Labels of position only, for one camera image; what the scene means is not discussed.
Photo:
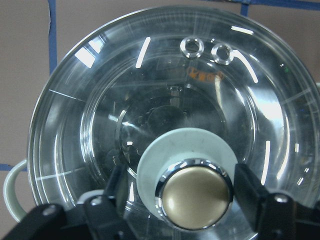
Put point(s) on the pale green steel pot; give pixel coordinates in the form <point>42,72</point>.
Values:
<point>304,212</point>

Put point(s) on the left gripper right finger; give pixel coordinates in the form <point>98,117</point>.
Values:
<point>270,215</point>

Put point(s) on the glass pot lid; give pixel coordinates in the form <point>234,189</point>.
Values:
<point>217,85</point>

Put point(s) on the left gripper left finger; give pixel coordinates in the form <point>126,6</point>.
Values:
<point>104,213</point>

